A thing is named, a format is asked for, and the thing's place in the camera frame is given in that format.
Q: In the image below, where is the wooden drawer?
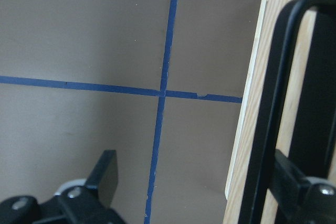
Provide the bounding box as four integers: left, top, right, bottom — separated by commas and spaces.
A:
222, 0, 336, 224

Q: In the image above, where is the black metal drawer handle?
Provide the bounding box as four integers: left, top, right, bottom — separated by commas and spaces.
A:
238, 0, 335, 223

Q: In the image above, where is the wooden drawer cabinet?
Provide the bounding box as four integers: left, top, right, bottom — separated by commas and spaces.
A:
225, 0, 268, 200

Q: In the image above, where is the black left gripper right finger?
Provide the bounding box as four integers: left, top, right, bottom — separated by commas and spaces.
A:
268, 150, 335, 223

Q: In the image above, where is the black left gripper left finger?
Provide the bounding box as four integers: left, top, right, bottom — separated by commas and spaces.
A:
1, 150, 123, 223

